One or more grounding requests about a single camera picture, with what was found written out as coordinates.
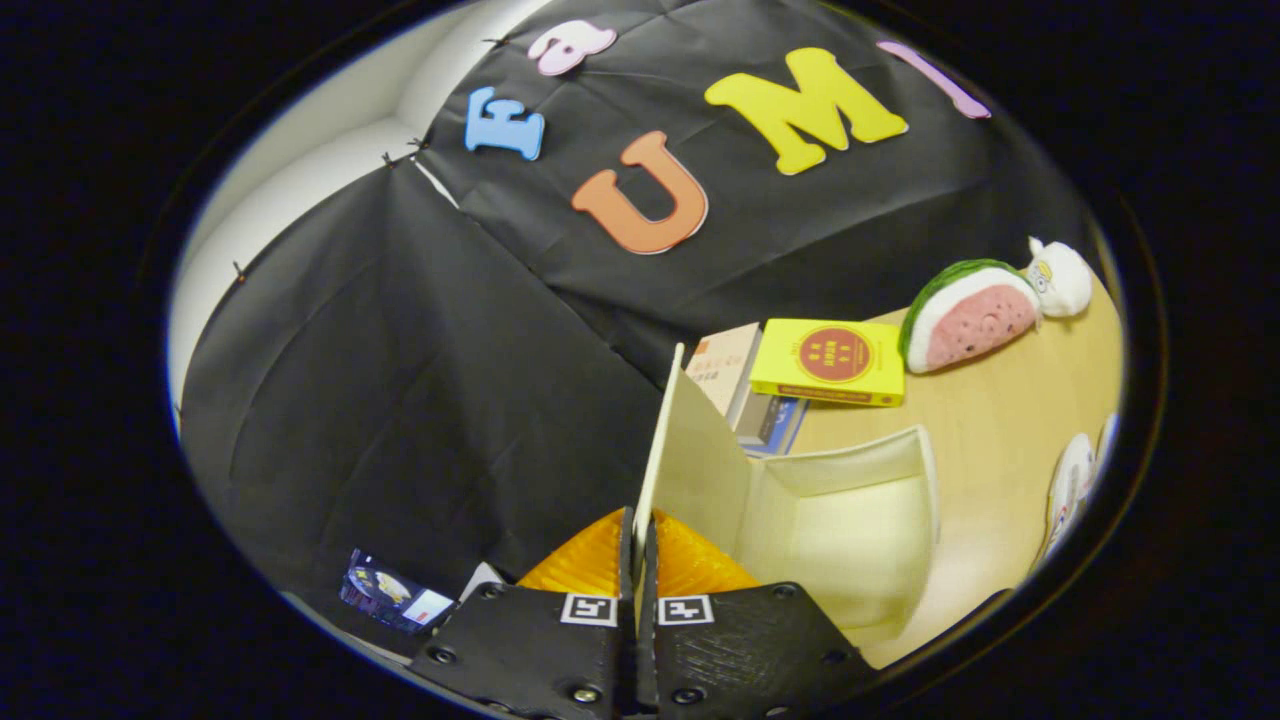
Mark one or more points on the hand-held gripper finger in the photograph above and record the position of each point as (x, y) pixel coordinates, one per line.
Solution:
(648, 575)
(627, 570)

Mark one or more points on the cream storage box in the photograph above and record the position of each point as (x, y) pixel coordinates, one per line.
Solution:
(850, 530)

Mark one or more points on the white canvas shoe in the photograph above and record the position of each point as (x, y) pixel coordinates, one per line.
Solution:
(1106, 440)
(1068, 495)

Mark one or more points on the dark blue printed packet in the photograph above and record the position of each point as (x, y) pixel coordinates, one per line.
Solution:
(395, 592)

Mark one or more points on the yellow book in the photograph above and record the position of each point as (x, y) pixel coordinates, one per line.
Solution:
(830, 360)

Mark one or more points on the watermelon slice plush toy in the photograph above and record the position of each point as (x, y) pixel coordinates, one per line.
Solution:
(965, 325)

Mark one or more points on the white plush toy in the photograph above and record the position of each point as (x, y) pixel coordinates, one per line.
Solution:
(1060, 280)

